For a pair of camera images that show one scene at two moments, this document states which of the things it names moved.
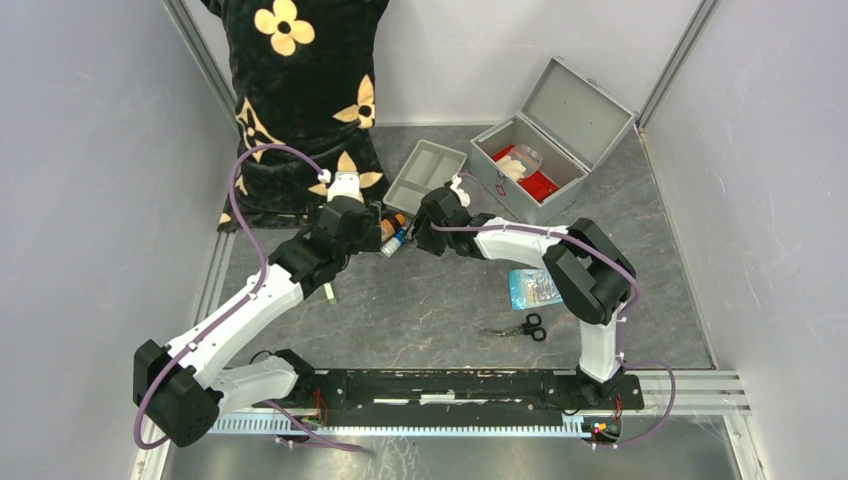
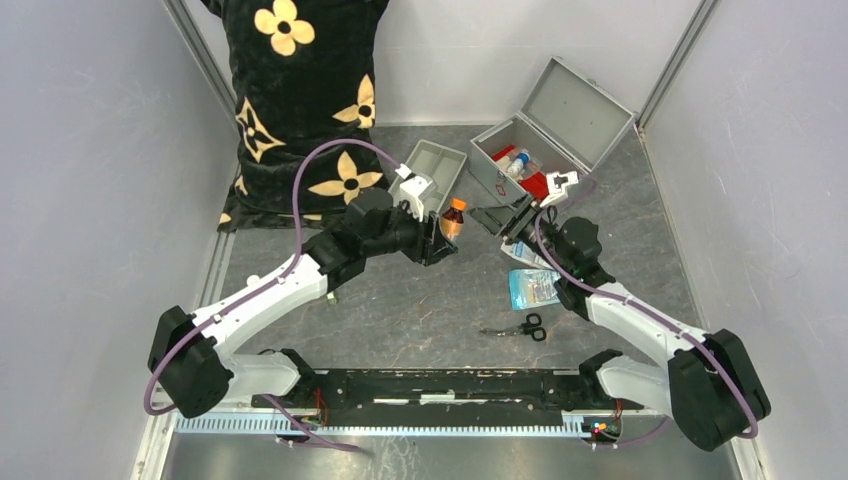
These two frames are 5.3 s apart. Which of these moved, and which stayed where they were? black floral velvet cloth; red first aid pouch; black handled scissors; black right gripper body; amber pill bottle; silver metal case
Moved: amber pill bottle; black right gripper body
Stayed: black floral velvet cloth; black handled scissors; silver metal case; red first aid pouch
